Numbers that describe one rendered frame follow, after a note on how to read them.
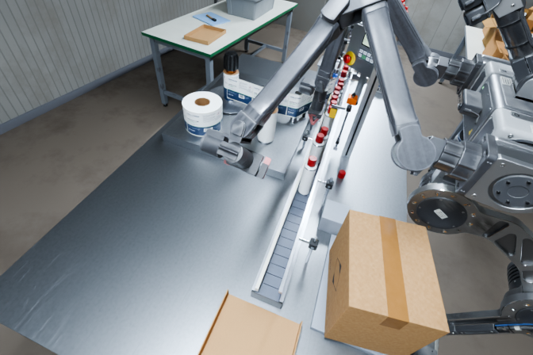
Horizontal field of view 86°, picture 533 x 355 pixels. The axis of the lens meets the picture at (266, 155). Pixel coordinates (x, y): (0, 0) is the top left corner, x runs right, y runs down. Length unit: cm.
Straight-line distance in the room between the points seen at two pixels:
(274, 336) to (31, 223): 199
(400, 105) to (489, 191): 25
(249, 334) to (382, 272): 45
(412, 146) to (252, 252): 72
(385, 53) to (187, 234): 92
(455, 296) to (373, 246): 156
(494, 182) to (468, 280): 185
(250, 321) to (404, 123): 75
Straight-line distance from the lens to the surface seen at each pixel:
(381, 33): 75
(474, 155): 72
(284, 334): 105
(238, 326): 105
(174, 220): 124
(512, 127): 78
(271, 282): 105
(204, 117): 143
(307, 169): 115
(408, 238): 98
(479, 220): 110
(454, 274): 252
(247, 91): 163
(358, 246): 89
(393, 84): 72
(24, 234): 257
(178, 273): 113
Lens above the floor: 184
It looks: 43 degrees down
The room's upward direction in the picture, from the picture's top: 7 degrees clockwise
